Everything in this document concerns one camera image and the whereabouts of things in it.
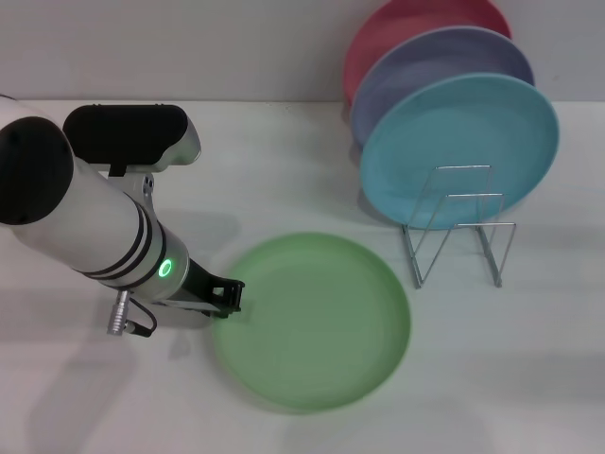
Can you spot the green round plate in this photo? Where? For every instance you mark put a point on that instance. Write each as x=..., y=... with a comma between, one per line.
x=316, y=326

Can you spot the red round plate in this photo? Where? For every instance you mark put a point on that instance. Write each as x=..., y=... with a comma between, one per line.
x=378, y=38

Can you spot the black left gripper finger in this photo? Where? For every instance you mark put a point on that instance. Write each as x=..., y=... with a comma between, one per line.
x=208, y=313
x=231, y=298

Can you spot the cyan round plate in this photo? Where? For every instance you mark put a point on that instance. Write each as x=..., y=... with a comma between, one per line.
x=463, y=142

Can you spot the purple round plate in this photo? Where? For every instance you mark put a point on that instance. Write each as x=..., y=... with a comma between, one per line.
x=425, y=71

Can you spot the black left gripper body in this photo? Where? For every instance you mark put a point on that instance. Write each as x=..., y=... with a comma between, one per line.
x=201, y=291

